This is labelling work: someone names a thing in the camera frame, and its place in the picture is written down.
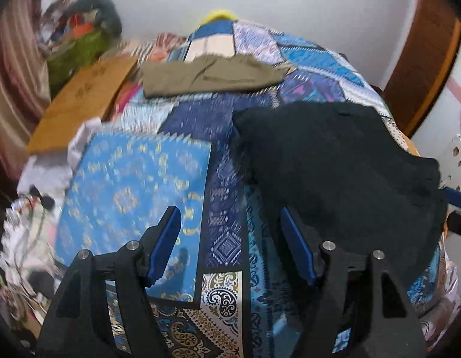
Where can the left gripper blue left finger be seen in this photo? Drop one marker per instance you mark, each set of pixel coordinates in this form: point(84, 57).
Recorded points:
point(158, 243)

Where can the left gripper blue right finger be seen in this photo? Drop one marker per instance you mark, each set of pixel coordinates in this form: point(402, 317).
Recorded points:
point(301, 253)

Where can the black pants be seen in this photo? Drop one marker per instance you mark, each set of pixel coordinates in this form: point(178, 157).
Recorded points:
point(339, 167)

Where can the white suitcase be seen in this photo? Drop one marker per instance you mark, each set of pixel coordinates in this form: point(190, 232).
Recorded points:
point(450, 164)

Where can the blue patchwork bed cover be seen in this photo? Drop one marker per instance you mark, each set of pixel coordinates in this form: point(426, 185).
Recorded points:
point(227, 290)

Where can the white cloth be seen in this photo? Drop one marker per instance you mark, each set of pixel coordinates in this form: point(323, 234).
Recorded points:
point(53, 171)

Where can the wooden lap desk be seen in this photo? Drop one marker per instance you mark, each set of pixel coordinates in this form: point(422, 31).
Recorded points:
point(90, 93)

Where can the brown wooden door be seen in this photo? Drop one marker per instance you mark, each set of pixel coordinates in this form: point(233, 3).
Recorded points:
point(424, 64)

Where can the folded khaki pants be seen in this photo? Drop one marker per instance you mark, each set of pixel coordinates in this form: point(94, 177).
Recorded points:
point(208, 73)

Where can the orange striped blanket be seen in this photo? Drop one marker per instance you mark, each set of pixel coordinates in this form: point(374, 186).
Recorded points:
point(157, 49)

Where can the green fabric bag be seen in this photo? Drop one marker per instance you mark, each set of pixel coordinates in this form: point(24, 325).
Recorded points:
point(69, 58)

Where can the striped pink curtain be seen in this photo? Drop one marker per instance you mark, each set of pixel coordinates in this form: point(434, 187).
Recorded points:
point(24, 86)

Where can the yellow curved foam tube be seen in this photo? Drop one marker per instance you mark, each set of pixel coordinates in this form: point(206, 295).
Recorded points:
point(219, 14)

